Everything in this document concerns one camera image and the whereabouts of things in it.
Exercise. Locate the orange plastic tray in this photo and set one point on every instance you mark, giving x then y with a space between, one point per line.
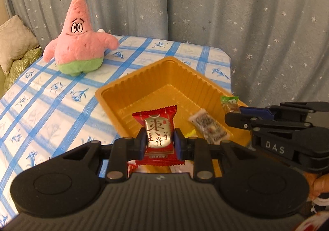
164 79

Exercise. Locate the green zigzag cushion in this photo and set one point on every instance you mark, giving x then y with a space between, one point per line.
23 64

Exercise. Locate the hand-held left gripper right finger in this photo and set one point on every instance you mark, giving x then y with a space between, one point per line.
178 145

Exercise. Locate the red white cloth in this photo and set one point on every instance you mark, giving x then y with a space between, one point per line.
318 220

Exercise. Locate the blue checked tablecloth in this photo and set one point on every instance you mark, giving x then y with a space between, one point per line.
38 87

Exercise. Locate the green-ended clear candy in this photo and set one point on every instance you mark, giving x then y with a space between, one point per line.
229 103

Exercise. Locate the grey snack packet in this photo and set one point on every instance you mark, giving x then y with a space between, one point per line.
208 125

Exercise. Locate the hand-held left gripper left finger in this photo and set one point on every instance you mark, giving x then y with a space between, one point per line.
140 141

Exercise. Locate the red snack packet silver label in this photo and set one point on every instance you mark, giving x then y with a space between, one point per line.
159 123

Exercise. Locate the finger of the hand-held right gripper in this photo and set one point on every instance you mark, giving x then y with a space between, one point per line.
253 110
239 120

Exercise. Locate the green covered sofa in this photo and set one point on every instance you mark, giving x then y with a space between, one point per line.
2 84

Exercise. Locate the pink starfish plush toy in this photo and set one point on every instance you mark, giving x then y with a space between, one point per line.
77 48

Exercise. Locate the person's right hand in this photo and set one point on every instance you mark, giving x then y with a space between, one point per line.
321 183

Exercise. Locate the beige cushion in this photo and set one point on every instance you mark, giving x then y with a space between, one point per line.
15 41

